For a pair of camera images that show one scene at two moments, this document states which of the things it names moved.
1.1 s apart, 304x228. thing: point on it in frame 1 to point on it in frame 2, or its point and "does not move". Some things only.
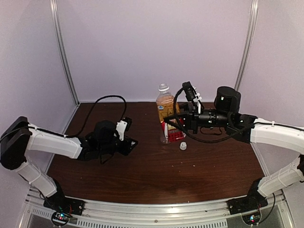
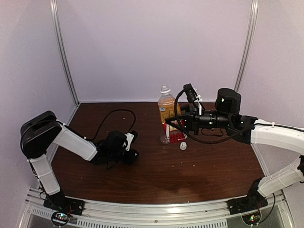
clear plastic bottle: [165, 139] does not move
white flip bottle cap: [183, 146] does not move
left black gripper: [127, 148] to [129, 159]
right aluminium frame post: [253, 16] does not move
